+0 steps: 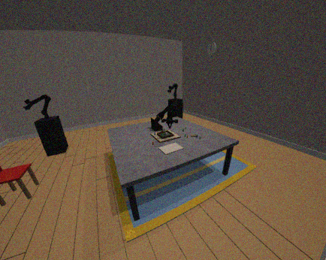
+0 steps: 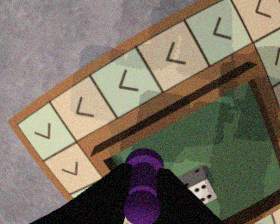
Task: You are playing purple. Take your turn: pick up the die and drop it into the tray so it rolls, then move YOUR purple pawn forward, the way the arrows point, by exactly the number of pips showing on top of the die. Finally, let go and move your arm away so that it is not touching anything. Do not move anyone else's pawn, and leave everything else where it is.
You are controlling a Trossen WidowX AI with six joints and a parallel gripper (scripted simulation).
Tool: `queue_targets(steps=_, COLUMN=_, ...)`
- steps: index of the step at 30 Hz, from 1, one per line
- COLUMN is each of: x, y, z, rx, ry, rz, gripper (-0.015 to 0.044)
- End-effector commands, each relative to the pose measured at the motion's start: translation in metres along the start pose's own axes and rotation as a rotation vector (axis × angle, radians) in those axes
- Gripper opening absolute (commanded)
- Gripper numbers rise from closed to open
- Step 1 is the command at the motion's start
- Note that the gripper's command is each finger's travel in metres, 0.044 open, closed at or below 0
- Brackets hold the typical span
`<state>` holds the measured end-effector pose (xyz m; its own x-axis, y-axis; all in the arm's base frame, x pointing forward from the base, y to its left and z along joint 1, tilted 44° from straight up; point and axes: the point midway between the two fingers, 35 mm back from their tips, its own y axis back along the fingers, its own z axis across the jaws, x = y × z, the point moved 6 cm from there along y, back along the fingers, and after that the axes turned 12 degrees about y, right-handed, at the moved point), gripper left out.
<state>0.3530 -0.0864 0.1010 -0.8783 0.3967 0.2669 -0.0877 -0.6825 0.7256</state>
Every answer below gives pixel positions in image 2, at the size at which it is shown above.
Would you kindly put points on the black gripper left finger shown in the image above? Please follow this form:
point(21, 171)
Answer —
point(101, 203)

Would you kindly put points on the grey die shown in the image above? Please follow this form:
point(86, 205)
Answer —
point(198, 181)

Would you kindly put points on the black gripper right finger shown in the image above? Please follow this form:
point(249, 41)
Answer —
point(178, 204)

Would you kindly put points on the purple game pawn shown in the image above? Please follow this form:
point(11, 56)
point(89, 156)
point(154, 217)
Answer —
point(142, 205)

